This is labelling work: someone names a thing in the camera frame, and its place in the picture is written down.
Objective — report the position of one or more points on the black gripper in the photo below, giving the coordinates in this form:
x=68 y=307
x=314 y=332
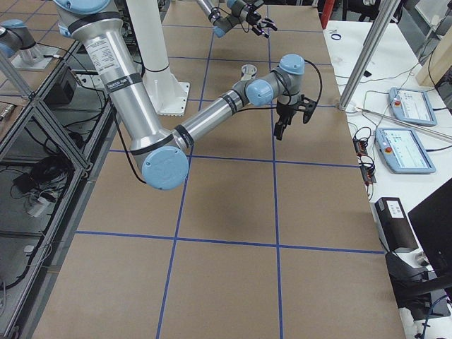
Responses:
x=285 y=111
x=251 y=21

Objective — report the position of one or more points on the clear tennis ball tube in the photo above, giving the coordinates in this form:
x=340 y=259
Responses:
x=248 y=72

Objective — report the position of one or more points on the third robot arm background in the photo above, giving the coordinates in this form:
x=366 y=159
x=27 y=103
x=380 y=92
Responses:
x=18 y=43

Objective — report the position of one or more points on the red cylinder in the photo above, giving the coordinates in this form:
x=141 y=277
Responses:
x=326 y=12

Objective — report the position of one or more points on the small orange circuit board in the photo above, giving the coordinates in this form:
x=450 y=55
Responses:
x=360 y=147

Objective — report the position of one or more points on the brown paper table mat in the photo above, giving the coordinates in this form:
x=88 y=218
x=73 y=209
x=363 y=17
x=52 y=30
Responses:
x=265 y=239

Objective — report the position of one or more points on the near blue teach pendant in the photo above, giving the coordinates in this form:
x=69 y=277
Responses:
x=403 y=152

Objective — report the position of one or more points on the blue teach pendant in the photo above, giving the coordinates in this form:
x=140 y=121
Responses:
x=403 y=152
x=412 y=106

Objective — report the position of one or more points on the diagonal aluminium brace rod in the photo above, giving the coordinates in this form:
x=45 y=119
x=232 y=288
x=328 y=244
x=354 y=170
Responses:
x=423 y=129

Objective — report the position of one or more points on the far blue teach pendant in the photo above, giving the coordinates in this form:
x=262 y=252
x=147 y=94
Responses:
x=412 y=106

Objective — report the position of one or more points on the black box white label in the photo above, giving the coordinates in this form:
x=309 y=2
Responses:
x=394 y=223

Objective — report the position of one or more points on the black monitor screen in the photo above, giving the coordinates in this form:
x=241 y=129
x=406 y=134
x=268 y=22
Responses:
x=431 y=221

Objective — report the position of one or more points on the black monitor stand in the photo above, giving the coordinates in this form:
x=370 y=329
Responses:
x=416 y=289

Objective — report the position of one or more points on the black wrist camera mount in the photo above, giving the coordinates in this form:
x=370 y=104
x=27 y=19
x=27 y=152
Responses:
x=307 y=107

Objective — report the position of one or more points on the aluminium frame post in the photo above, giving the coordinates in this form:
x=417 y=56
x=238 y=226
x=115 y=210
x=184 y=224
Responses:
x=370 y=44

